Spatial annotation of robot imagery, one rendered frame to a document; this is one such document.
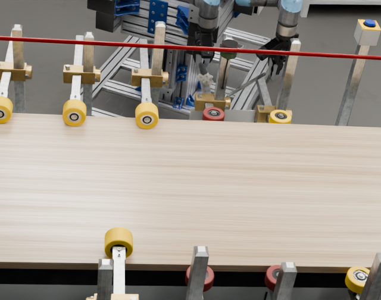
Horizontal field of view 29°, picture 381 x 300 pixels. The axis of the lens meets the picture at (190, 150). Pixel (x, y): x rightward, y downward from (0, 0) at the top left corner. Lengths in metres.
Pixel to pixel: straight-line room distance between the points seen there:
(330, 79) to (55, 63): 1.72
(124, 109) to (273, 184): 1.58
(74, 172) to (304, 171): 0.77
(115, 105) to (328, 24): 2.07
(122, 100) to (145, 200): 1.68
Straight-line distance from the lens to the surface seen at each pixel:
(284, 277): 1.92
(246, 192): 2.41
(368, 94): 4.78
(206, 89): 2.93
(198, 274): 1.87
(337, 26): 5.47
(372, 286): 2.01
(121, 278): 2.02
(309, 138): 2.70
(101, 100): 3.96
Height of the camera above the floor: 2.47
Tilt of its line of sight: 38 degrees down
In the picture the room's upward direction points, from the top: 8 degrees clockwise
